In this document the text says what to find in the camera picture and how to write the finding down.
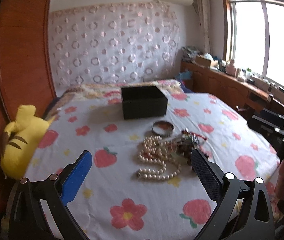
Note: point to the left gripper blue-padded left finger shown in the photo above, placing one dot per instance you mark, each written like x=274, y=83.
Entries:
x=27, y=219

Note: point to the left gripper black-padded right finger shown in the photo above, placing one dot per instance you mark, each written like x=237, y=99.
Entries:
x=243, y=208

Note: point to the blue crystal flower brooch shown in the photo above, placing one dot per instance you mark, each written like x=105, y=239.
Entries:
x=184, y=144

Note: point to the black cardboard jewelry box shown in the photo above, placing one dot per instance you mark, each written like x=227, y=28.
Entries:
x=143, y=102

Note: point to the long wooden side cabinet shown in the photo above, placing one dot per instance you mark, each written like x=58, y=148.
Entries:
x=244, y=98

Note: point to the yellow striped plush toy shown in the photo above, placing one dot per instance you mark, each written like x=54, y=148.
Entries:
x=21, y=137

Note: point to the pink bottle on cabinet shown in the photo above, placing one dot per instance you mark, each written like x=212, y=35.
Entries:
x=230, y=68

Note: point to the floral strawberry bed sheet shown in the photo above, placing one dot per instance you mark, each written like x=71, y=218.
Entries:
x=124, y=195

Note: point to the large bright window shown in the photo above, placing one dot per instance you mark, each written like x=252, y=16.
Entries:
x=254, y=37

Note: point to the brown cardboard box on cabinet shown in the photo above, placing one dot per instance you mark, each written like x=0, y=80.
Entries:
x=202, y=61

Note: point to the pink circle-pattern sheer curtain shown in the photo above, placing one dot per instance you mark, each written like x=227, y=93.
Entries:
x=113, y=43

